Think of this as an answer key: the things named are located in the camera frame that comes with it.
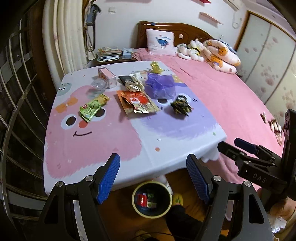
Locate green snack wrapper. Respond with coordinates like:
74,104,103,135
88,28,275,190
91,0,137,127
79,94,110,123

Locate black yellow wrapper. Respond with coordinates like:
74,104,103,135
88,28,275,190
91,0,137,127
171,95,193,116

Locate red snack bag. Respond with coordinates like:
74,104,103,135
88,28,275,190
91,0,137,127
116,90,159,114

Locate clear plastic cup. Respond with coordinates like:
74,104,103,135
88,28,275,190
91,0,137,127
91,78,108,90

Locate purple plastic bag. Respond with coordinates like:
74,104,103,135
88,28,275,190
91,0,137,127
145,72,176,99

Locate pink strawberry milk carton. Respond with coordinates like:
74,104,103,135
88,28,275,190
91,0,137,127
98,67,117,89

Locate black packet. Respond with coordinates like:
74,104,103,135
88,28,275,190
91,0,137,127
118,75,134,87

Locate blue and cream trash bin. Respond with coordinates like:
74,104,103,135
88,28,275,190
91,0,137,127
132,181,173,219

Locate person's right hand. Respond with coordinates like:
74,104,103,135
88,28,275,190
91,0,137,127
269,197,295,220

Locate right yellow slipper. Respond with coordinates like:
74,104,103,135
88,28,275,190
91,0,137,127
172,193,184,206

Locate pink bed blanket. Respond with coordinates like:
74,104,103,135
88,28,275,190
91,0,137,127
132,47,287,193

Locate cartoon printed tablecloth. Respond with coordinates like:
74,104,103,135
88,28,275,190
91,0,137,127
44,63,226,193

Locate rolled bear print quilt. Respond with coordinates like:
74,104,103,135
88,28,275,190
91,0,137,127
202,39,241,74

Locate wardrobe with floral doors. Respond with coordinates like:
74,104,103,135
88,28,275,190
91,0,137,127
237,14,295,124

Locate metal window grille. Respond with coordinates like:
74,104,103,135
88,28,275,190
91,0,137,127
1,14,49,224

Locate white plush toy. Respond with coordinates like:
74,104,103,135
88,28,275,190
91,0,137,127
177,39,205,62

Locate wooden nightstand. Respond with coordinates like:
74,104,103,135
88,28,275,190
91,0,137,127
89,57,137,67

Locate stack of books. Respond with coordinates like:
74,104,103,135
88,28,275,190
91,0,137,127
97,47,122,62

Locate light blue tissue box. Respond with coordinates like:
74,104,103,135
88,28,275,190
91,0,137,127
122,48,132,60

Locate wooden headboard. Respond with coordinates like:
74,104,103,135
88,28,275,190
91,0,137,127
135,21,215,49

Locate pink cartoon pillow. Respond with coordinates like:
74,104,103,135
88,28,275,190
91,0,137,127
146,29,176,56

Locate hanging handbags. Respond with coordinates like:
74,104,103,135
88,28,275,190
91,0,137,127
83,1,101,63

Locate cream curtain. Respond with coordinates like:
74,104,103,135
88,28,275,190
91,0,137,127
42,0,87,89

